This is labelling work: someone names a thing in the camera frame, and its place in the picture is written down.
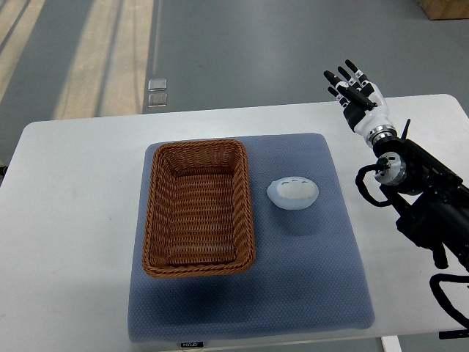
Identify light blue plush toy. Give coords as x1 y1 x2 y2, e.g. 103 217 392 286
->
267 176 319 210

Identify wooden box corner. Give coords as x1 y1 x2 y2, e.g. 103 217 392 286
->
418 0 468 21

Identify metal floor plate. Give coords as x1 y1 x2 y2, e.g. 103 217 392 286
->
147 78 167 92
147 92 168 108

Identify white table leg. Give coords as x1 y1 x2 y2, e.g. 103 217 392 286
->
380 335 402 352

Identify brown wicker basket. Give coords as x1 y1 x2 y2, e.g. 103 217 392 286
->
141 139 256 279

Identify black cable loop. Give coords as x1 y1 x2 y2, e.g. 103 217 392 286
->
429 273 469 330

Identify lower metal floor plate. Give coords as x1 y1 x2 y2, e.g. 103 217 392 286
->
147 92 168 108

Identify blue textured mat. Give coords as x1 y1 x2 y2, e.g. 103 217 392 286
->
128 133 374 343

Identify dark object at left edge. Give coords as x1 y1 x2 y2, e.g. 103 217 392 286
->
0 161 7 178

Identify upper metal floor plate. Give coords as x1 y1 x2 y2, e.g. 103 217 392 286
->
147 78 167 92

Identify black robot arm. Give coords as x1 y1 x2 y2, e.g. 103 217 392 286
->
355 123 468 269

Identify black table control panel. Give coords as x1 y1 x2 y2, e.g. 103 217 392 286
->
438 329 469 340

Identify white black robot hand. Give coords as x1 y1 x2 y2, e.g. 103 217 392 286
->
323 59 396 147

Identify black mat label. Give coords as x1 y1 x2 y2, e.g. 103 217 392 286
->
180 342 204 350

